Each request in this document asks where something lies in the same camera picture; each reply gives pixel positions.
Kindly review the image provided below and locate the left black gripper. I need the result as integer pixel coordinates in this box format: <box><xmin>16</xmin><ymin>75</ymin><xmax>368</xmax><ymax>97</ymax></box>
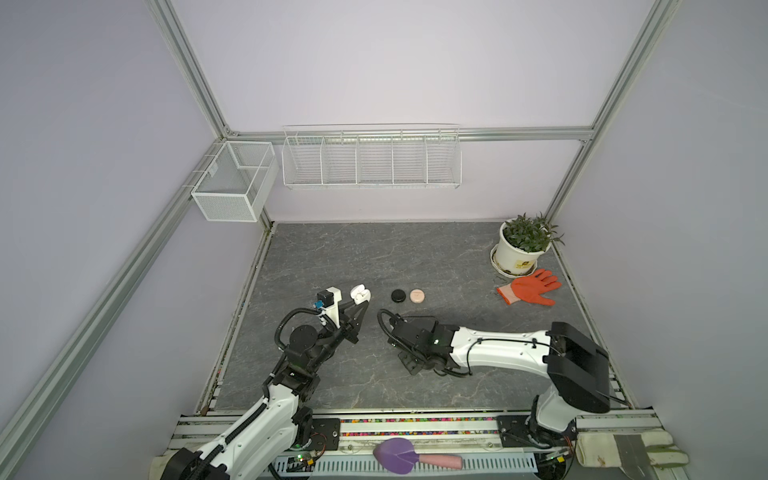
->
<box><xmin>308</xmin><ymin>298</ymin><xmax>367</xmax><ymax>373</ymax></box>

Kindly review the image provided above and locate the white earbud charging case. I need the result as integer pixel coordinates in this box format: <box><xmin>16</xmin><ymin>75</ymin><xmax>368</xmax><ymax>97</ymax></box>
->
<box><xmin>350</xmin><ymin>284</ymin><xmax>371</xmax><ymax>305</ymax></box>

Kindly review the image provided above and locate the pink earbud charging case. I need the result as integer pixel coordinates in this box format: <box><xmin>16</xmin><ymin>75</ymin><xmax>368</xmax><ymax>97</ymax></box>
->
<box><xmin>409</xmin><ymin>289</ymin><xmax>425</xmax><ymax>304</ymax></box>

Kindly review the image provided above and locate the black earbud charging case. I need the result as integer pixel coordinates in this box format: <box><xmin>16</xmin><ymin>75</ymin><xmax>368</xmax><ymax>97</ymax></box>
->
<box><xmin>390</xmin><ymin>289</ymin><xmax>407</xmax><ymax>303</ymax></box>

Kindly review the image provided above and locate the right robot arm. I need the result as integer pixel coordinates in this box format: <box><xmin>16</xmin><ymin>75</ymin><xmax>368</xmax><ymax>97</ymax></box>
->
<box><xmin>377</xmin><ymin>309</ymin><xmax>612</xmax><ymax>446</ymax></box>

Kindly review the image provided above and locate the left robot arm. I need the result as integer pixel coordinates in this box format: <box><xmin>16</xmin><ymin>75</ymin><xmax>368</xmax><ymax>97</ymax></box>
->
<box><xmin>160</xmin><ymin>284</ymin><xmax>371</xmax><ymax>479</ymax></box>

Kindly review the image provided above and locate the white plant pot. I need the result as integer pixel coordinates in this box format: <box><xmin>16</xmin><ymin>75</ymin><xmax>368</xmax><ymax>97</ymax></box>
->
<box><xmin>490</xmin><ymin>222</ymin><xmax>551</xmax><ymax>278</ymax></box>

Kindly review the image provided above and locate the red rubber glove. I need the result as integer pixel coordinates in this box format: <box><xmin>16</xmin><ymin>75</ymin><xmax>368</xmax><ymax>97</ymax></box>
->
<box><xmin>496</xmin><ymin>269</ymin><xmax>562</xmax><ymax>306</ymax></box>

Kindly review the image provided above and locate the green potted plant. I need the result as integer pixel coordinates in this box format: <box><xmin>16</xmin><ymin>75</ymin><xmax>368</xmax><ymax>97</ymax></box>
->
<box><xmin>501</xmin><ymin>213</ymin><xmax>563</xmax><ymax>253</ymax></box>

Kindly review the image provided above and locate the white mesh box basket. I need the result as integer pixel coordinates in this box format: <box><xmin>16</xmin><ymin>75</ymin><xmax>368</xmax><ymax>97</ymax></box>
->
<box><xmin>192</xmin><ymin>141</ymin><xmax>279</xmax><ymax>223</ymax></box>

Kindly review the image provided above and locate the right white work glove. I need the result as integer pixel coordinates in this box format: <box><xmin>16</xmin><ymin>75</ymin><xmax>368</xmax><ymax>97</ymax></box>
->
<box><xmin>575</xmin><ymin>429</ymin><xmax>690</xmax><ymax>468</ymax></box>

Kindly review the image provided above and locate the white work glove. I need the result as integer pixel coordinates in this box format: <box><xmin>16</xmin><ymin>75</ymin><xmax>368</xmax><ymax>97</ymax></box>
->
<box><xmin>148</xmin><ymin>453</ymin><xmax>173</xmax><ymax>480</ymax></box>
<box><xmin>575</xmin><ymin>429</ymin><xmax>690</xmax><ymax>468</ymax></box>

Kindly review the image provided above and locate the left white work glove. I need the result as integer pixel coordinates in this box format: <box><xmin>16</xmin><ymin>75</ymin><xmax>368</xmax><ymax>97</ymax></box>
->
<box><xmin>148</xmin><ymin>453</ymin><xmax>173</xmax><ymax>480</ymax></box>

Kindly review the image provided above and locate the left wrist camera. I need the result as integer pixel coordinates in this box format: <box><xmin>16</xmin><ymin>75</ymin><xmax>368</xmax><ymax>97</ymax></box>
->
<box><xmin>314</xmin><ymin>287</ymin><xmax>342</xmax><ymax>331</ymax></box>

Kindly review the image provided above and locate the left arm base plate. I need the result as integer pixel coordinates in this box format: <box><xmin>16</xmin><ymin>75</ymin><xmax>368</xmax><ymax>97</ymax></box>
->
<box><xmin>291</xmin><ymin>417</ymin><xmax>341</xmax><ymax>451</ymax></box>

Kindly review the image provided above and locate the purple scoop pink handle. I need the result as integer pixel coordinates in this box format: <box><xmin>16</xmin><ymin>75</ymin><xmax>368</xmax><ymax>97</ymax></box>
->
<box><xmin>373</xmin><ymin>437</ymin><xmax>463</xmax><ymax>475</ymax></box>

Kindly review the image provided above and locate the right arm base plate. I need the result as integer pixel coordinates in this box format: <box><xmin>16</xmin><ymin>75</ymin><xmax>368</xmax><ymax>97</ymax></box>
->
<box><xmin>496</xmin><ymin>414</ymin><xmax>578</xmax><ymax>449</ymax></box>

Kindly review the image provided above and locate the white wire shelf basket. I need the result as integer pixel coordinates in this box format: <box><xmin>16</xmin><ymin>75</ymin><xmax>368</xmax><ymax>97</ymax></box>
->
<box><xmin>282</xmin><ymin>123</ymin><xmax>463</xmax><ymax>189</ymax></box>

